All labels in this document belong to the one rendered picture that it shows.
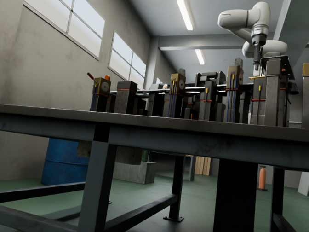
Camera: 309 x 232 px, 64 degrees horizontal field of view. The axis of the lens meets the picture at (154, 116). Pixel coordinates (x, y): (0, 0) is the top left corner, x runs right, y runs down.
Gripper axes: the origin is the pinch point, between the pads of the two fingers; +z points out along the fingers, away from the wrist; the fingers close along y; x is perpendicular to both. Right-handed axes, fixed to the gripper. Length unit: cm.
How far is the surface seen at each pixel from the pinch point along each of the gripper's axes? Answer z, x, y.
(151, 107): 22, -66, 6
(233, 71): 8.7, -4.8, 25.0
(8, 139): 59, -291, -8
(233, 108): 27.6, -3.2, 25.4
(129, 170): 88, -271, -224
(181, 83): 10.7, -37.4, 18.7
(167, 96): 15, -55, 6
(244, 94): 15.1, -4.4, 5.9
